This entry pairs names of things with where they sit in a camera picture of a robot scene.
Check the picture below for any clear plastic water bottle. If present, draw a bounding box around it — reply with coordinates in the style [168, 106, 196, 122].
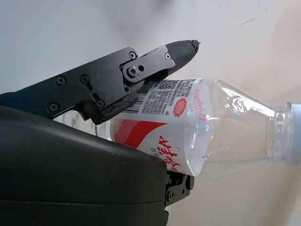
[53, 77, 301, 181]

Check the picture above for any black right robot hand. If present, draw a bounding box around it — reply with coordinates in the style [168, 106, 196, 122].
[0, 39, 201, 226]

